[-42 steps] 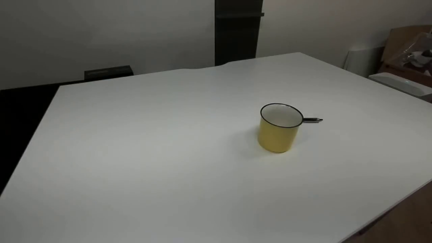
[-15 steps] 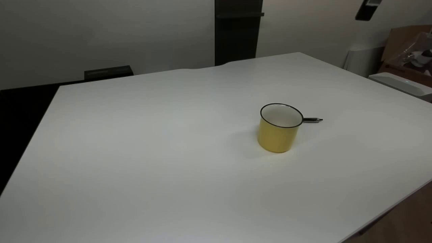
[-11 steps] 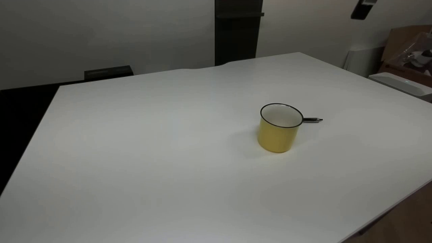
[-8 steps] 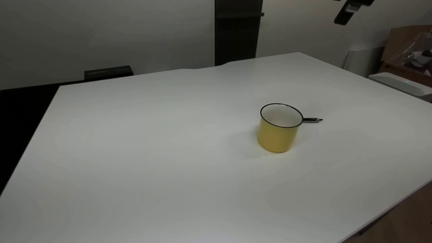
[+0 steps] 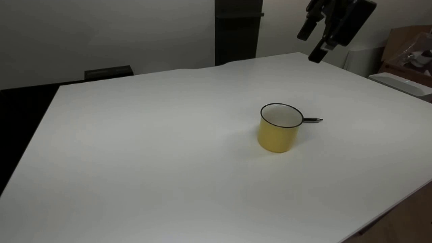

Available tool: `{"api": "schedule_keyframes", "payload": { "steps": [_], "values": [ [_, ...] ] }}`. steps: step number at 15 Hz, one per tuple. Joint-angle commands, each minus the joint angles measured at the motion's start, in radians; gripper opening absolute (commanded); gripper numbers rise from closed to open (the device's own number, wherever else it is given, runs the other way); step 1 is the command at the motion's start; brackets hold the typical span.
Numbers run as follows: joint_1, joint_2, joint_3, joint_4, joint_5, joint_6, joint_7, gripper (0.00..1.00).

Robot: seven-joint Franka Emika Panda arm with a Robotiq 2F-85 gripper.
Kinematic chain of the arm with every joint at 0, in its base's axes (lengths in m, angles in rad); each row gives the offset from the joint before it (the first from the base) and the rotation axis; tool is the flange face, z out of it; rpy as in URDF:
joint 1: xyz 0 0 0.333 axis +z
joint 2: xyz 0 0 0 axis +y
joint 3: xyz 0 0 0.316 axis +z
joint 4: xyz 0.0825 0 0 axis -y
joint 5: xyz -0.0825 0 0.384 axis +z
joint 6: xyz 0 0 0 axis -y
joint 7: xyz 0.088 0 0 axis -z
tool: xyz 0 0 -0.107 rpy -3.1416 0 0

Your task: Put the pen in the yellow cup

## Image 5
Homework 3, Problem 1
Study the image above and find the white flat device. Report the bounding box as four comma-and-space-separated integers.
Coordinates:
367, 70, 432, 104

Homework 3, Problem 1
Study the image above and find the yellow enamel mug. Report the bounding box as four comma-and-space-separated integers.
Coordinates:
256, 101, 305, 154

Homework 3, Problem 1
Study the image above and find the black vertical wall panel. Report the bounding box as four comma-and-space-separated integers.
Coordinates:
213, 0, 264, 67

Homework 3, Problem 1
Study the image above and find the white square box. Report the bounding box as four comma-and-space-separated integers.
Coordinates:
343, 43, 386, 78

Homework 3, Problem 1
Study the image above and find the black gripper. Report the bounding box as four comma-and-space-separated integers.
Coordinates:
295, 0, 356, 63

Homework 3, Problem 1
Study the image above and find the brown cardboard box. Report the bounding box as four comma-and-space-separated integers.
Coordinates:
378, 24, 432, 89

